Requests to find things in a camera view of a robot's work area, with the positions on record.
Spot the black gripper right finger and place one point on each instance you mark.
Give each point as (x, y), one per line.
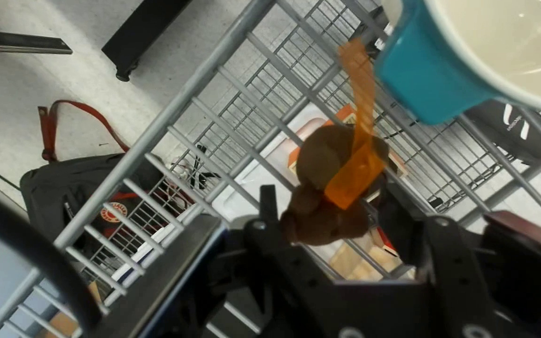
(454, 274)

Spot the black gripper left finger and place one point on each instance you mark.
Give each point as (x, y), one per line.
(282, 274)

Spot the small brown plush toy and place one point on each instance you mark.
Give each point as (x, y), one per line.
(319, 156)

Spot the black item white mark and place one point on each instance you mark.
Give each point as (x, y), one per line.
(533, 133)

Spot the black furniture base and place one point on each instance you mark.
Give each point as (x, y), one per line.
(139, 37)

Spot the black flat bar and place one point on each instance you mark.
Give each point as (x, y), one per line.
(19, 41)

